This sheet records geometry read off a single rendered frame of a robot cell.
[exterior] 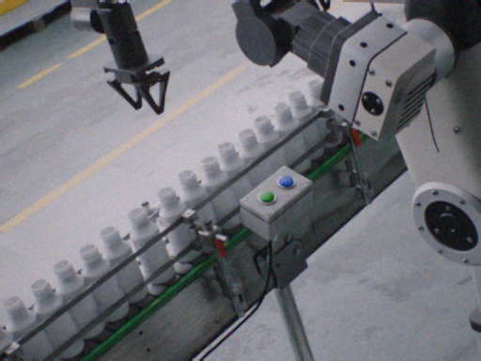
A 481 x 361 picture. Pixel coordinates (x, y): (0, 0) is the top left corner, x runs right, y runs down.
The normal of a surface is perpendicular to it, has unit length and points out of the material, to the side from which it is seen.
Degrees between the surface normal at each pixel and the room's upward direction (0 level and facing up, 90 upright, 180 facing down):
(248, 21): 88
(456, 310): 0
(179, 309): 90
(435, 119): 90
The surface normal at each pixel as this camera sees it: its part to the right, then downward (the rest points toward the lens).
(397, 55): 0.10, -0.65
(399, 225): -0.29, -0.84
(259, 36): -0.67, 0.50
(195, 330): 0.68, 0.17
